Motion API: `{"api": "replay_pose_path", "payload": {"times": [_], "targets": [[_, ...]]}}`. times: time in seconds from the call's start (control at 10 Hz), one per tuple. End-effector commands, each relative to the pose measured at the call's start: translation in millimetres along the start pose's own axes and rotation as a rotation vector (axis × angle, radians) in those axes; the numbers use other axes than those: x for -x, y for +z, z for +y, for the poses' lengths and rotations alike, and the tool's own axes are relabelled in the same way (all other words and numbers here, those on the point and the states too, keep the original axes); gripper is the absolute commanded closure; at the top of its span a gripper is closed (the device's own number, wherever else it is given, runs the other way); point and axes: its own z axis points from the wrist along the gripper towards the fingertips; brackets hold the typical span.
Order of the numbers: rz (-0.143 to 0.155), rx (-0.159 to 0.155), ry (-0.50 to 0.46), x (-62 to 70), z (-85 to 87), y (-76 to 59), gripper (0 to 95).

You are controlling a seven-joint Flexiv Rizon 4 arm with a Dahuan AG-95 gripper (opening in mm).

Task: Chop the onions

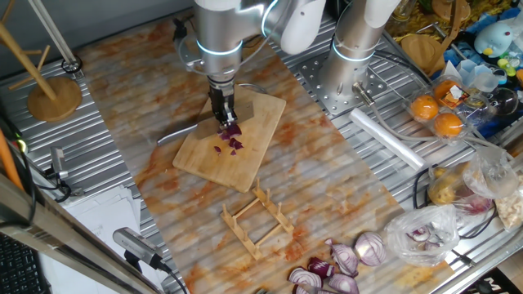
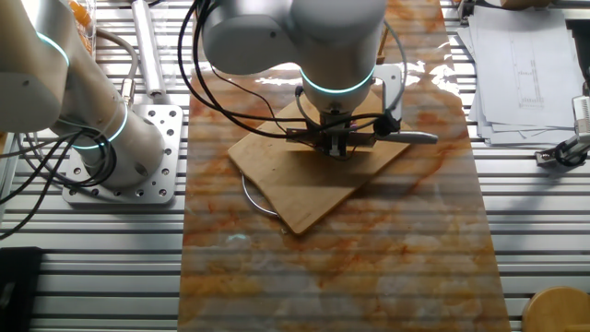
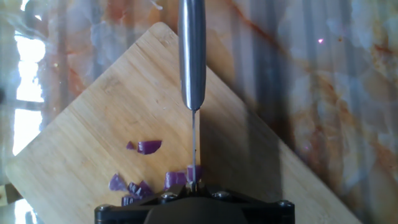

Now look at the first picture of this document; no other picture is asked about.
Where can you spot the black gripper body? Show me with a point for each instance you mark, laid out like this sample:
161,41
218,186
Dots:
221,96

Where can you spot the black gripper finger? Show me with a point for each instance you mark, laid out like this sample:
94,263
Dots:
224,119
233,116

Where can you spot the steel kitchen knife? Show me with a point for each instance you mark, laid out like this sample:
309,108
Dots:
180,134

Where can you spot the wooden peg rack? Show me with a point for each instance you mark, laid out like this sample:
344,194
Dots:
274,209

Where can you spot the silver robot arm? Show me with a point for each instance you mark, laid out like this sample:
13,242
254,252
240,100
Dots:
351,61

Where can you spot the plastic bag with onions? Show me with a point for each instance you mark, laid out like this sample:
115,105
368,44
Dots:
433,220

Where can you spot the large red onion chunk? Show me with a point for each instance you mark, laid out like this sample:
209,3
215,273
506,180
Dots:
234,130

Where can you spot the cut red onion slice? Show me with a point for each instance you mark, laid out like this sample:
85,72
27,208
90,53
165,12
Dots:
224,136

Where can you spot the small red onion piece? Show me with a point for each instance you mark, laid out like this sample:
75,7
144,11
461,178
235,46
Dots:
217,150

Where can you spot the bamboo cutting board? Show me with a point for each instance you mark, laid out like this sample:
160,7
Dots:
245,171

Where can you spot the marble pattern table mat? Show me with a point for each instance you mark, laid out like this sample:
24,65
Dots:
327,163

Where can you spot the stack of white papers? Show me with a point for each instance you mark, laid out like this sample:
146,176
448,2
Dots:
102,216

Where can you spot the white plastic wrap roll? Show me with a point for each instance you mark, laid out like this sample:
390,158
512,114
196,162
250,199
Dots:
388,139

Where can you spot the wooden mug tree stand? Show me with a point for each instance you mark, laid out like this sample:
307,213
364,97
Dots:
53,100

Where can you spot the black metal clamp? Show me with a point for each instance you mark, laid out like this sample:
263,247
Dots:
59,163

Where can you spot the dark purple onion piece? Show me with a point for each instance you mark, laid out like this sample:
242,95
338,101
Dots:
320,268

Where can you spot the striped onion wedge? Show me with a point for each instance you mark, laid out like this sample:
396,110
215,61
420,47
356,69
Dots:
306,290
305,278

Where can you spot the pale purple onion wedge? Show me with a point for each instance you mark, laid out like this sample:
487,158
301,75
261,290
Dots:
345,259
343,284

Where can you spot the big peeled onion half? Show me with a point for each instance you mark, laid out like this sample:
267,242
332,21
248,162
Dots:
369,249

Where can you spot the wooden stand with disc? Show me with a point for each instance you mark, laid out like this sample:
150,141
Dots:
423,51

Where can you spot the orange fruit with label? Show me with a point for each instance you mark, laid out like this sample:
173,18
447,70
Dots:
443,90

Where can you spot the orange pole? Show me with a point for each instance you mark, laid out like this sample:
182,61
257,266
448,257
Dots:
8,163

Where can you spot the plastic bag with potatoes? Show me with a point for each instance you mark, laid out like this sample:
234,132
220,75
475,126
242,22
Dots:
445,188

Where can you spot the clear measuring cup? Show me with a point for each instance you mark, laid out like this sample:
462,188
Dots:
478,75

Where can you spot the black keyboard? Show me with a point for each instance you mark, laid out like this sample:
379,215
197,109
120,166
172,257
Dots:
18,269

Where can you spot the blue plush toy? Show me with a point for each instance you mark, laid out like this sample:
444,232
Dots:
492,38

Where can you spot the glass bowl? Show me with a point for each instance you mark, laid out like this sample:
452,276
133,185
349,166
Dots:
504,101

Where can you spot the green yellow toy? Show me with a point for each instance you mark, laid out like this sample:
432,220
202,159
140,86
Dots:
506,65

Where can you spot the plastic bag with garlic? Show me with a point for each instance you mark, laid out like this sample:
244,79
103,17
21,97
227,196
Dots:
510,208

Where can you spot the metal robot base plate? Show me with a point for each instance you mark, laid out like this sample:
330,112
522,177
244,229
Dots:
314,73

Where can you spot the silver camera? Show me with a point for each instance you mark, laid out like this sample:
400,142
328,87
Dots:
135,245

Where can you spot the aluminium frame beam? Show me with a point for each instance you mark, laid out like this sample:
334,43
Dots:
61,237

